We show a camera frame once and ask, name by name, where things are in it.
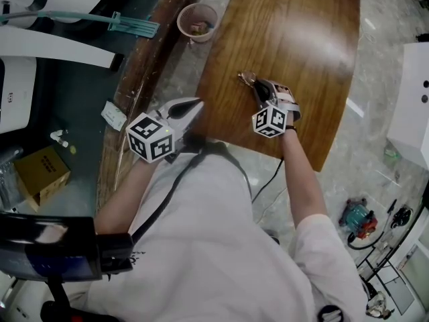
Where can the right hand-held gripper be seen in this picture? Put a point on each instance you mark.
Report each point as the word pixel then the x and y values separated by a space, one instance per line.
pixel 269 121

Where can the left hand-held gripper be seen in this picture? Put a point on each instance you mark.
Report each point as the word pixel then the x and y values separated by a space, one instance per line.
pixel 151 139

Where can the thin wire-frame eyeglasses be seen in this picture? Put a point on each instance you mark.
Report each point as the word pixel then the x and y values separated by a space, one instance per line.
pixel 247 77

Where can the person's right forearm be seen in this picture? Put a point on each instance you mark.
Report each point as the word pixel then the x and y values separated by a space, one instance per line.
pixel 301 183

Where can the person's left forearm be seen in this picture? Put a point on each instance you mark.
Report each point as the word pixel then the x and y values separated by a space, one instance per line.
pixel 124 200

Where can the person's right hand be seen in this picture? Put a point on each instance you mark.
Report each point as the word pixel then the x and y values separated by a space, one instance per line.
pixel 284 93

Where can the black wrist band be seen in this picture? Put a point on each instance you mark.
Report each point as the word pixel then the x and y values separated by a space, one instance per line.
pixel 291 128

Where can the worn brown wooden beam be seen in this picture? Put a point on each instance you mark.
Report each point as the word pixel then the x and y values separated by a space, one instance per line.
pixel 140 69

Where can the small white paper card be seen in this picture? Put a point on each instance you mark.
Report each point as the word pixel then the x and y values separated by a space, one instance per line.
pixel 114 115

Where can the pink plastic waste basket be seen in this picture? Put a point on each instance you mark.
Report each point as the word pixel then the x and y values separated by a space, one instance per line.
pixel 187 18

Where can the small green packet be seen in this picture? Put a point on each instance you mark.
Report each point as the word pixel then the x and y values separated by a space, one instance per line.
pixel 391 154

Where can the white flat panel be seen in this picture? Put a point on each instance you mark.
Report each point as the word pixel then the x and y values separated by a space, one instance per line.
pixel 57 45

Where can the white cabinet with black holes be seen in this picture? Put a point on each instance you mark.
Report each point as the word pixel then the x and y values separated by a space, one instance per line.
pixel 412 112

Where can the person's white shirt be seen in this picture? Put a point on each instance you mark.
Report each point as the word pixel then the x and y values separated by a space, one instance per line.
pixel 218 263

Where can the cardboard box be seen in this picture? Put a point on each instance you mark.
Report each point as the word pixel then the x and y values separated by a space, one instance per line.
pixel 42 176

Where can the red and green machine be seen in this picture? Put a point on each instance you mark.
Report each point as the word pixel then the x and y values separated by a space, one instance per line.
pixel 358 218

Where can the white box appliance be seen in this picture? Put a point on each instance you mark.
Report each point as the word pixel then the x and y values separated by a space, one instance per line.
pixel 16 96

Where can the black stick tool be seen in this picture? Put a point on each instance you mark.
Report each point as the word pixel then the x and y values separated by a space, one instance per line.
pixel 392 206

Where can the black phone with screen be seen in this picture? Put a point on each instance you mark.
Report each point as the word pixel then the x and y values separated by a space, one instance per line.
pixel 47 247

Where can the black phone holder stand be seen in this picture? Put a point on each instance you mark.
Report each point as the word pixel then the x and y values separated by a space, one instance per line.
pixel 60 300

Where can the black and white clip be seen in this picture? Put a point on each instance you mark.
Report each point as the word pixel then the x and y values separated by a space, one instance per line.
pixel 330 314

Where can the black metal frame rack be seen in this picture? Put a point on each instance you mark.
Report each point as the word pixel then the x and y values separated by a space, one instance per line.
pixel 385 270

